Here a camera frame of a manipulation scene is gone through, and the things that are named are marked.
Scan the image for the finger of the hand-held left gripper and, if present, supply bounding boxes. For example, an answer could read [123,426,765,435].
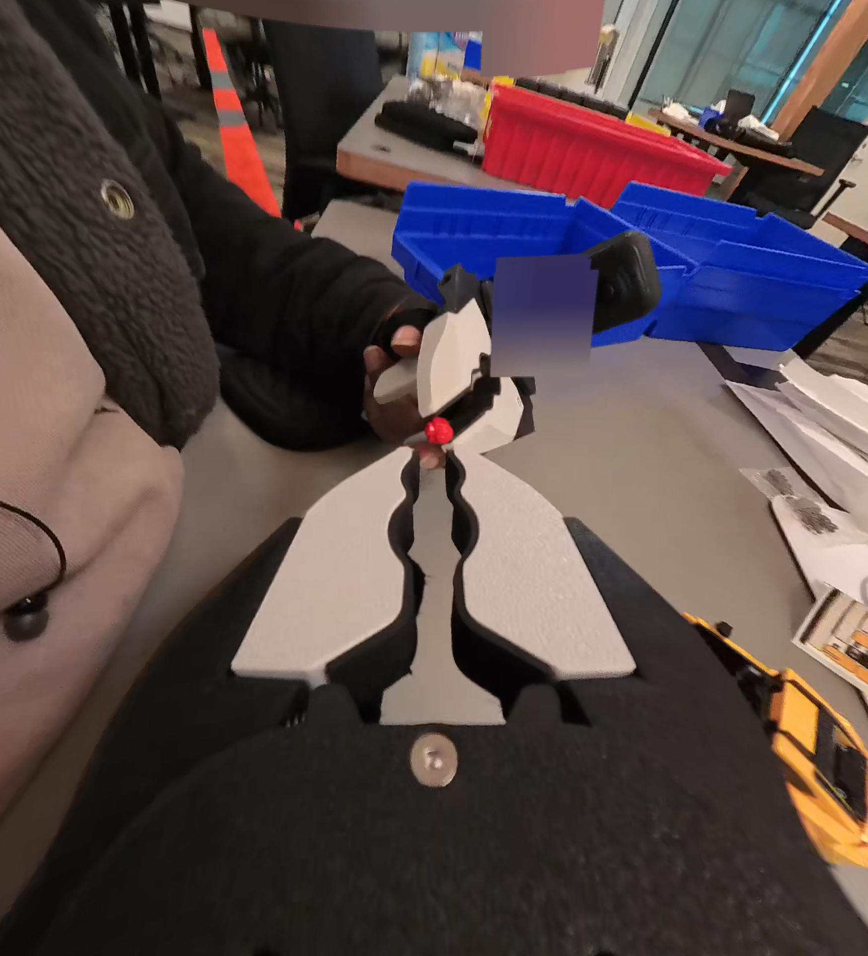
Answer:
[445,375,537,457]
[416,305,492,419]

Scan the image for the black office chair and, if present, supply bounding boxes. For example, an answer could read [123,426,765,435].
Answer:
[731,105,868,230]

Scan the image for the orange traffic cone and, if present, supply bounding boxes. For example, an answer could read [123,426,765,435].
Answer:
[201,28,284,219]

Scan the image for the row of black boxes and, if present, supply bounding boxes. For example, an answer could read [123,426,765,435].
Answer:
[514,77,630,120]

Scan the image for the person's left hand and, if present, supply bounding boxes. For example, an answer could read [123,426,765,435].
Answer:
[363,327,447,470]

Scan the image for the dark grey fleece jacket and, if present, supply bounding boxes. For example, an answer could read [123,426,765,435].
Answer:
[0,0,220,451]

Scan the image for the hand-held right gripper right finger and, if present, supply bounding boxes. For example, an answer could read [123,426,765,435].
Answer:
[445,447,636,719]

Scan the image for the large yellow plastic bin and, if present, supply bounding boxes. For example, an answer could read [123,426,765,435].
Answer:
[479,75,672,137]

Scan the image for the red plastic bin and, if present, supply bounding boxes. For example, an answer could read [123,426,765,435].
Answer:
[481,84,734,201]

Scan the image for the sticker sheet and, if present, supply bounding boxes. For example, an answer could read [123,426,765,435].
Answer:
[792,589,868,708]

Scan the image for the orange lego car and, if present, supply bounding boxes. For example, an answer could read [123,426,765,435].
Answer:
[680,612,868,869]

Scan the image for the clear bag of metal parts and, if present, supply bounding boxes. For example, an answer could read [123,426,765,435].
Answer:
[407,77,492,115]

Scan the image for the wooden pillar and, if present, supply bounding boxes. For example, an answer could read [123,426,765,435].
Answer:
[768,0,868,143]

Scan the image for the white book stand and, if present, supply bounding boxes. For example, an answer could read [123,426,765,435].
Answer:
[770,494,868,770]

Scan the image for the beige sweatshirt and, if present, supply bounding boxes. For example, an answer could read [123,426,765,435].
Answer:
[0,172,184,860]

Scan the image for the long wooden edge desk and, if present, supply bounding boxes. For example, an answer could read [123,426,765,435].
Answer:
[792,211,868,359]

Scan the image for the blue plastic bin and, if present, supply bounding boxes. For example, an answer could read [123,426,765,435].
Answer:
[391,181,692,346]
[654,213,868,352]
[612,181,762,229]

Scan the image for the black foam pad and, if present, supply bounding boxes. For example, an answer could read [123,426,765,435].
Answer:
[374,101,481,152]

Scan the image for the clear bag of small parts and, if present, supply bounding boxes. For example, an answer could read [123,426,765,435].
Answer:
[740,467,843,536]

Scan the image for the white wipes canister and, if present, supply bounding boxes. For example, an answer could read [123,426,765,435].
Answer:
[410,31,446,79]
[441,31,483,82]

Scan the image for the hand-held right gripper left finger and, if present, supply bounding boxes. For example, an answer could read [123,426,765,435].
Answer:
[232,447,435,719]

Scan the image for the black high-back chair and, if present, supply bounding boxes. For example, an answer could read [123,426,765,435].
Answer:
[262,18,386,223]

